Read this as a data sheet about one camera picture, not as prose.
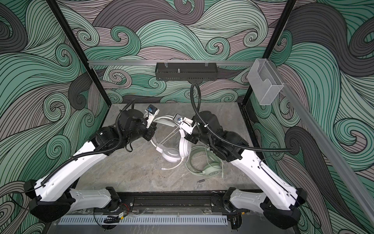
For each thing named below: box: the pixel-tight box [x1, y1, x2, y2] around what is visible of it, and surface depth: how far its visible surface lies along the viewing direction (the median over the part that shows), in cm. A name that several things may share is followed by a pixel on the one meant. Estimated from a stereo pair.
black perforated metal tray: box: [154, 62, 218, 81], surface depth 97 cm
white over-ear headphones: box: [150, 115, 186, 163], surface depth 63 cm
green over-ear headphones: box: [201, 146, 223, 177], surface depth 80 cm
